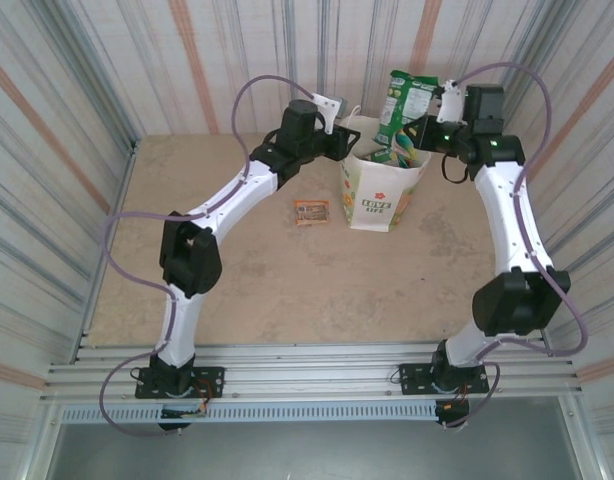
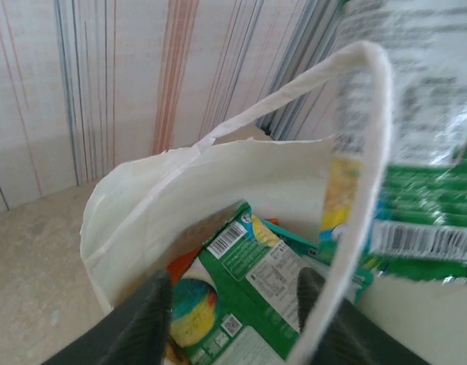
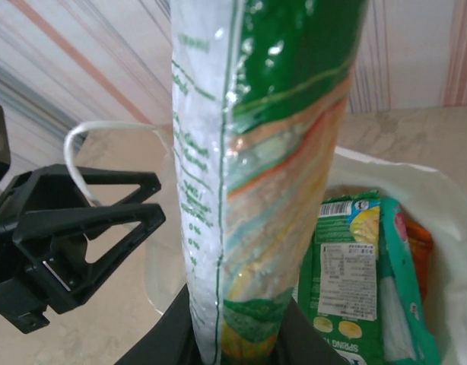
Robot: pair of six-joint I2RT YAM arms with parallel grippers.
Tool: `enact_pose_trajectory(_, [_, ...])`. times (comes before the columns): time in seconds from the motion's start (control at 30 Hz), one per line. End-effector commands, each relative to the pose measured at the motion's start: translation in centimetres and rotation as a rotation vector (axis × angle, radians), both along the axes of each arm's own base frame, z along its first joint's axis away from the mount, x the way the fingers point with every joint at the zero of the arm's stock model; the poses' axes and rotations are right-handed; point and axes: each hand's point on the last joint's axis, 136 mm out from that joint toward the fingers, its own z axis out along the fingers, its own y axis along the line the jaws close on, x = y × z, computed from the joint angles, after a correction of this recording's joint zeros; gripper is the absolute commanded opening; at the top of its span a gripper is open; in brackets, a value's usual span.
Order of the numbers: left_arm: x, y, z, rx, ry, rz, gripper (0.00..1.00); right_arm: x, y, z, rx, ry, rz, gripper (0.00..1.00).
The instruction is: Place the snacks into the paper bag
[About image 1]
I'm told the green Krax snack bag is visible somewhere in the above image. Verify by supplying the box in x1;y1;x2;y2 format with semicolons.
374;69;441;147

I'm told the white paper bag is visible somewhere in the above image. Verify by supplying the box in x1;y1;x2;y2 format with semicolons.
338;106;433;233

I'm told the small orange snack packet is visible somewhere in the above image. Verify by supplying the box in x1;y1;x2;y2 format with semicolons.
293;198;332;230

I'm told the grey metal panel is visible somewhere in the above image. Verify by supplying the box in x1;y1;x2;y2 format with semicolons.
46;422;583;480

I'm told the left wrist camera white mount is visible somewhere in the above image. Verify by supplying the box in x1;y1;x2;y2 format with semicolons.
312;93;348;135

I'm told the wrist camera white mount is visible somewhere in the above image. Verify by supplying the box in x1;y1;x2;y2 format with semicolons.
312;93;348;135
435;78;467;124

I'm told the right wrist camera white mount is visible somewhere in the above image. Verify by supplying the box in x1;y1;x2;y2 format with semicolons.
435;78;467;124

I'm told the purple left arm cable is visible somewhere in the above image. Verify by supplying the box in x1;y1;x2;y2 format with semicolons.
97;74;321;439

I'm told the aluminium mounting rail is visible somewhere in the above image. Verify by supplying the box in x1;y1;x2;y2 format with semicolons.
39;342;583;401

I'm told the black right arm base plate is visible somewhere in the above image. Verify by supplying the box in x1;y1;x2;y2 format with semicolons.
397;362;490;396

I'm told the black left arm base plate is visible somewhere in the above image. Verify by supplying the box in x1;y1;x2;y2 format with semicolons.
135;366;226;400

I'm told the slotted grey cable duct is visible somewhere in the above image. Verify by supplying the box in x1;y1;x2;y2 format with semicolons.
61;402;438;425

